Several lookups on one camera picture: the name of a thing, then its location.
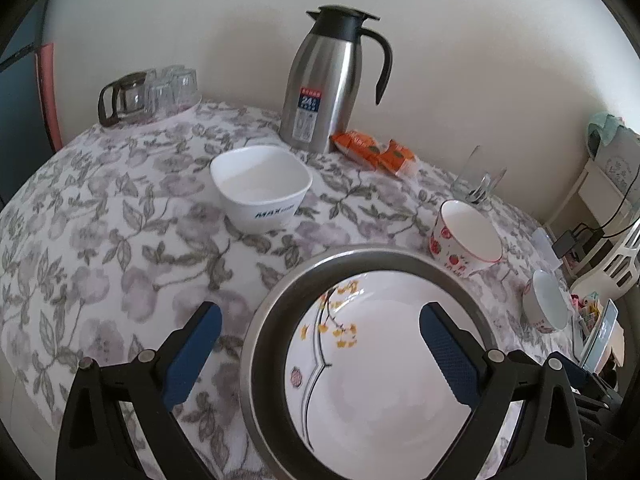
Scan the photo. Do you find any black-rimmed white ginkgo plate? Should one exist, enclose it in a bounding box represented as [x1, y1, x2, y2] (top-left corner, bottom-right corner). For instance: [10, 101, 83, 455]
[286, 271, 488, 480]

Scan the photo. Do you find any pale blue strawberry bowl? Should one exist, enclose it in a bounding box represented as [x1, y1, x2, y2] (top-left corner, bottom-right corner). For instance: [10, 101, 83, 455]
[522, 270, 571, 334]

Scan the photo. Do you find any steel-rimmed white floral bowl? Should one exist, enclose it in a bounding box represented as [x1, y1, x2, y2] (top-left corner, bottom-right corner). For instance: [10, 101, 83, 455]
[240, 244, 506, 480]

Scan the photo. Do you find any orange snack packet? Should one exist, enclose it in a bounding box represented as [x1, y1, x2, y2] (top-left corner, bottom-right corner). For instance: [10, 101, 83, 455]
[330, 130, 385, 169]
[377, 140, 419, 177]

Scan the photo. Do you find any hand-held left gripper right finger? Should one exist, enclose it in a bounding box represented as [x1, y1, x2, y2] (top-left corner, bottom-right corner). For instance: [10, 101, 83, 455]
[419, 302, 588, 480]

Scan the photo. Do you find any white shelf unit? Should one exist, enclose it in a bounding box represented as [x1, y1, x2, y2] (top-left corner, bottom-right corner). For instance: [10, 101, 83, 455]
[542, 125, 640, 242]

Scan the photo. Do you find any white square bowl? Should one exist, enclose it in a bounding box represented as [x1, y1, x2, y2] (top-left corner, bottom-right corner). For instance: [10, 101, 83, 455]
[210, 145, 314, 235]

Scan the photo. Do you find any red-rimmed strawberry bowl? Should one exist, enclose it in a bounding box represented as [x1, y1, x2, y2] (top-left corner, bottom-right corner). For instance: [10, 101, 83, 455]
[429, 200, 504, 280]

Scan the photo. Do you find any colourful sticker box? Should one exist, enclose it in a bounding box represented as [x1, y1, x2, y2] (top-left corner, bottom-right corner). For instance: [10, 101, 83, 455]
[570, 292, 602, 332]

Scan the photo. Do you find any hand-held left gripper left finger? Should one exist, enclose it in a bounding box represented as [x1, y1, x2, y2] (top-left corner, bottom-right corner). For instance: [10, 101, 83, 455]
[55, 301, 223, 480]

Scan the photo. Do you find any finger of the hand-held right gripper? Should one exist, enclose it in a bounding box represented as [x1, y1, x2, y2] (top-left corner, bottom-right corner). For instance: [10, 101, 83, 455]
[564, 360, 620, 411]

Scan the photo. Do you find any clear glass mug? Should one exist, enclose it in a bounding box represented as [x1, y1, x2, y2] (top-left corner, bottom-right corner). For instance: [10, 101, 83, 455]
[450, 145, 507, 206]

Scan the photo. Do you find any white cut-out chair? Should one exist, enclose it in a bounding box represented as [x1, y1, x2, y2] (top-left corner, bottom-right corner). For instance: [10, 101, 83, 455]
[565, 215, 640, 302]

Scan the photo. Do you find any clear glass cup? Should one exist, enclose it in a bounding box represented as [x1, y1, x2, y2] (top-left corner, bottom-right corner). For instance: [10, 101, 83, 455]
[146, 79, 174, 116]
[169, 65, 199, 112]

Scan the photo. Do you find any black power adapter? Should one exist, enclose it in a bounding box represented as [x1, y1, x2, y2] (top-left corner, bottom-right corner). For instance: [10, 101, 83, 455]
[552, 230, 589, 262]

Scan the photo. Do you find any pale green cloth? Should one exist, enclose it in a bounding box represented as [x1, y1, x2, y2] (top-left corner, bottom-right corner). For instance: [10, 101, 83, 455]
[587, 112, 627, 147]

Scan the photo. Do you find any stainless steel thermos jug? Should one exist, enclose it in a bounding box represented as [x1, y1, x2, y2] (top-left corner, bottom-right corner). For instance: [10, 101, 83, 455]
[278, 5, 394, 155]

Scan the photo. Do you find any glass pot with black handle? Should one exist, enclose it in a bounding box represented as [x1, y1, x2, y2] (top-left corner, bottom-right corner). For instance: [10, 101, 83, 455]
[98, 72, 151, 127]

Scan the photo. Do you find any black cable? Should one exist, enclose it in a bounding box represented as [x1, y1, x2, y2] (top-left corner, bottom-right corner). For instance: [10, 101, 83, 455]
[574, 194, 640, 241]

